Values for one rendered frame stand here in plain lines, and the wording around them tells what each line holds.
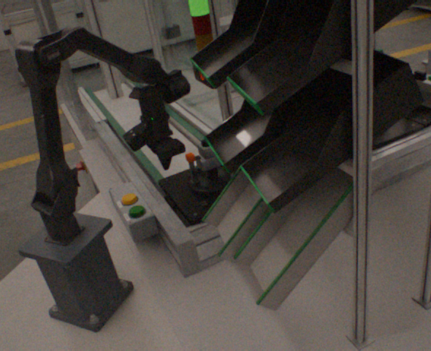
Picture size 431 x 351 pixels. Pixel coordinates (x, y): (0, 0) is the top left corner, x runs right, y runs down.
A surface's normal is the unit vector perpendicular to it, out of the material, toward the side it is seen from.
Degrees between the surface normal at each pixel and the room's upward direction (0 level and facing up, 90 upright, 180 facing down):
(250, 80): 25
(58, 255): 0
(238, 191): 90
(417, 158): 90
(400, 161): 90
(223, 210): 90
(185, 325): 0
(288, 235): 45
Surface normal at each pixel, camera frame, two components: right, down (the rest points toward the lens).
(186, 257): 0.43, 0.40
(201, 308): -0.15, -0.85
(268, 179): -0.55, -0.66
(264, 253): -0.78, -0.41
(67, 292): -0.43, 0.51
